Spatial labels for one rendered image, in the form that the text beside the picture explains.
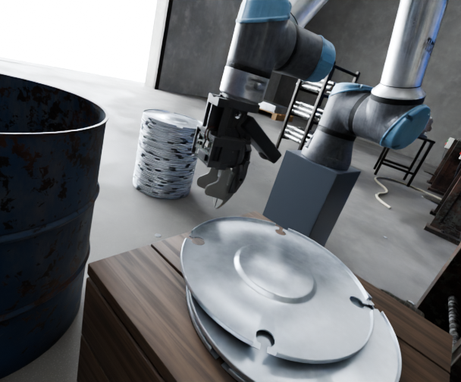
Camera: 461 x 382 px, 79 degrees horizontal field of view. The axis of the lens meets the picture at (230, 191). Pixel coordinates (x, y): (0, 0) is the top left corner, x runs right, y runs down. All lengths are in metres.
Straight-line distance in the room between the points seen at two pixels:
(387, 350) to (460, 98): 7.15
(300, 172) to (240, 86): 0.46
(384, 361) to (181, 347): 0.24
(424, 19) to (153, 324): 0.72
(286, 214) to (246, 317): 0.59
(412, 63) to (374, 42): 7.11
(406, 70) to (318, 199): 0.37
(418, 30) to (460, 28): 6.97
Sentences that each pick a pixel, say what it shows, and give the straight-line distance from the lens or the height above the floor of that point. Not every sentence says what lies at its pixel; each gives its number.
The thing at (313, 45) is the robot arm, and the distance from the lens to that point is 0.53.
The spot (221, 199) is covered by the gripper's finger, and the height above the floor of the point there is 0.39.
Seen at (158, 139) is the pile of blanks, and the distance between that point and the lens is 1.26.
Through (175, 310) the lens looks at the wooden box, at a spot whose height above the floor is 0.35.
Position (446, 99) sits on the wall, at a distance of 7.48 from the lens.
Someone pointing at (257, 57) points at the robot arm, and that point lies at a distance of 0.46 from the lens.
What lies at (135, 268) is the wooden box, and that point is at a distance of 0.41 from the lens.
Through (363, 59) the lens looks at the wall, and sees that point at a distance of 7.83.
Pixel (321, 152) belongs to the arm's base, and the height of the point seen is 0.48.
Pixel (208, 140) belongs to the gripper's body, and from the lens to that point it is 0.47.
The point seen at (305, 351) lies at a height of 0.37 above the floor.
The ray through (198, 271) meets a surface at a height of 0.37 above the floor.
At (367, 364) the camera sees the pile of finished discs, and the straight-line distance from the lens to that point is 0.41.
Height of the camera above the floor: 0.62
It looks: 22 degrees down
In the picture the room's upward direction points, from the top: 17 degrees clockwise
